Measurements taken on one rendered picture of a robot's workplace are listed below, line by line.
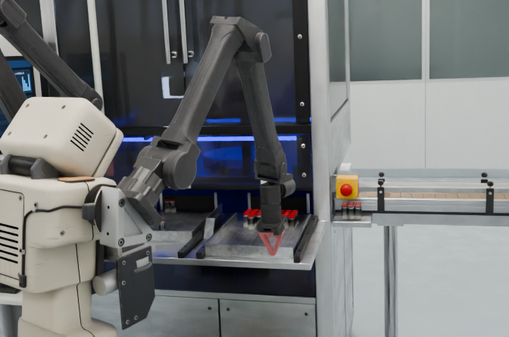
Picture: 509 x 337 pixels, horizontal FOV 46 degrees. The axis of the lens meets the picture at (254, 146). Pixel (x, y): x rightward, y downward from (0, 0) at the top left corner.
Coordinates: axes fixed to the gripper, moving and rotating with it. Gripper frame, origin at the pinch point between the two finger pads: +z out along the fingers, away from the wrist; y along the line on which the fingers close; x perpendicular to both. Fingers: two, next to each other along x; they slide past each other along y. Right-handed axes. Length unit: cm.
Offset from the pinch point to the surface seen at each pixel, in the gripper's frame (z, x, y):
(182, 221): 2, 39, 33
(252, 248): -0.6, 6.0, 0.8
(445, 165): 73, -83, 499
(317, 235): 1.9, -9.8, 22.3
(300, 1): -71, -4, 38
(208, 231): -0.3, 24.2, 16.5
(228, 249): -0.1, 13.2, 0.8
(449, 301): 89, -62, 178
